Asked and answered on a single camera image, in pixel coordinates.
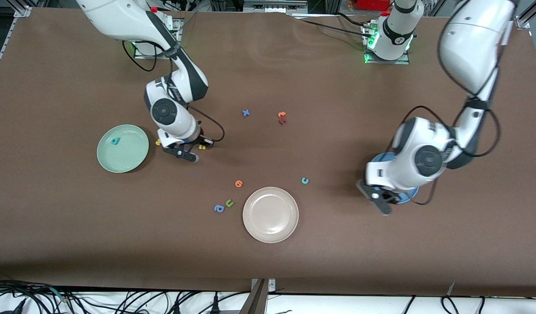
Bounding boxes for light green plate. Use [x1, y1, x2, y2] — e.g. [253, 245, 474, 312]
[96, 124, 150, 174]

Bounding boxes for short black table cable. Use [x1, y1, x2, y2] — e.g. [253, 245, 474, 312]
[336, 12, 370, 27]

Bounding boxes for long black table cable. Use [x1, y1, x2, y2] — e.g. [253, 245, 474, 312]
[299, 19, 367, 37]

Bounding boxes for grey metal box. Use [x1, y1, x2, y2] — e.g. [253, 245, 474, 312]
[243, 0, 309, 13]

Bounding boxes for brown table cover sheet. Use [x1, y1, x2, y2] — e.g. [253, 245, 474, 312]
[0, 7, 536, 297]

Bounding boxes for off-white plate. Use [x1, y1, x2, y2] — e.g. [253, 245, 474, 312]
[242, 187, 299, 244]

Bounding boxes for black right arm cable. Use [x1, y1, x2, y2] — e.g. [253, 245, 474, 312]
[122, 39, 226, 147]

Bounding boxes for blue plate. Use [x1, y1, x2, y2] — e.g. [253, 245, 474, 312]
[368, 152, 420, 205]

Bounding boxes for grey metal bracket post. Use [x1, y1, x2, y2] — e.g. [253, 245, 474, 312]
[240, 278, 277, 314]

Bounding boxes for red box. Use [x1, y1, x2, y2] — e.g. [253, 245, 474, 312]
[356, 0, 392, 11]

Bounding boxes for tangled black cable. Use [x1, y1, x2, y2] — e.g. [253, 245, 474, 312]
[0, 277, 83, 314]

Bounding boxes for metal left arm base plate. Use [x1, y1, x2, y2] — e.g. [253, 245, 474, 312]
[364, 46, 411, 65]

